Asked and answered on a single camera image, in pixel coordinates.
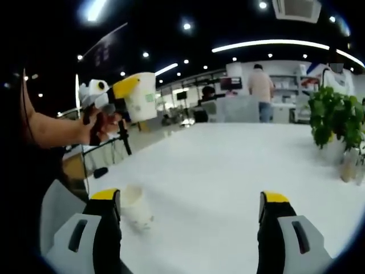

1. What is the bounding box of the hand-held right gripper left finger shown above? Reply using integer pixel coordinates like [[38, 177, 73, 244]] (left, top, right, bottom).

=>
[[52, 188, 124, 274]]

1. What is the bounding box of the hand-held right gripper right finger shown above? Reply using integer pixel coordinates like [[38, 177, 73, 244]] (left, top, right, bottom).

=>
[[255, 190, 334, 274]]

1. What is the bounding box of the white paper cup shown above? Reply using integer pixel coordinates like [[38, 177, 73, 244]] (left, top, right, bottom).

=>
[[121, 184, 154, 232], [124, 72, 159, 122]]

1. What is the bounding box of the person's left hand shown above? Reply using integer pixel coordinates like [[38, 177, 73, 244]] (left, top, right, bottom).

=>
[[76, 110, 100, 146]]

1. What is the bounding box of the clear plastic bag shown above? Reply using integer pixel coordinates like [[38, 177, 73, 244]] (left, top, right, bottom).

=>
[[39, 179, 88, 257]]

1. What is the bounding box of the short ceiling light strip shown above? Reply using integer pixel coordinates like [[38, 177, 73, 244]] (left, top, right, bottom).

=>
[[155, 63, 179, 77]]

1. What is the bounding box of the black tripod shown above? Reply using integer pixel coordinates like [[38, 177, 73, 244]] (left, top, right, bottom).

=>
[[116, 99, 133, 156]]

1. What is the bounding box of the small black device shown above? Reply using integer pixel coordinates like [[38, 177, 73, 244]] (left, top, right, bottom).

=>
[[93, 167, 110, 179]]

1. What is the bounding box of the brown cardboard box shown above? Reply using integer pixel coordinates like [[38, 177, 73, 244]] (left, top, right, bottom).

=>
[[62, 155, 86, 180]]

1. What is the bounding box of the person's dark clothing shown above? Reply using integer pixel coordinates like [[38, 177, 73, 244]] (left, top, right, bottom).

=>
[[0, 136, 67, 257]]

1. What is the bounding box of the white desktop monitor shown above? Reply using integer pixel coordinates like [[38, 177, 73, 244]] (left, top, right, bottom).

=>
[[198, 101, 217, 123]]

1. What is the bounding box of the group of round ceiling lights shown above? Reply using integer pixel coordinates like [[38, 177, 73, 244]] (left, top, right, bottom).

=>
[[22, 1, 337, 99]]

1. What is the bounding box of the white table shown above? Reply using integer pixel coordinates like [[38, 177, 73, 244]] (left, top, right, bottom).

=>
[[85, 122, 362, 274]]

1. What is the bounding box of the dark red monitor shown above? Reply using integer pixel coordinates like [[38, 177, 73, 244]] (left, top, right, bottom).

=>
[[220, 76, 242, 91]]

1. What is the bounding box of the grey office partition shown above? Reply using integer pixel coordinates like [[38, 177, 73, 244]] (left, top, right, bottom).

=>
[[215, 95, 260, 123]]

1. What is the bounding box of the potted green plant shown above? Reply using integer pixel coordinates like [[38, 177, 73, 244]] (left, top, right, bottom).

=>
[[307, 86, 365, 167]]

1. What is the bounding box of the curved ceiling light strip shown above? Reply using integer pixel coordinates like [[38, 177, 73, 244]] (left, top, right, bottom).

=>
[[212, 39, 330, 54]]

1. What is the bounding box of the ceiling air conditioner unit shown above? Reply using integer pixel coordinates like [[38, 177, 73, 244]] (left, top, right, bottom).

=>
[[272, 0, 322, 23]]

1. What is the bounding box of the striped wall mural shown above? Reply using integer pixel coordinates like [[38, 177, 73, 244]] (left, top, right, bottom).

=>
[[299, 62, 325, 86]]

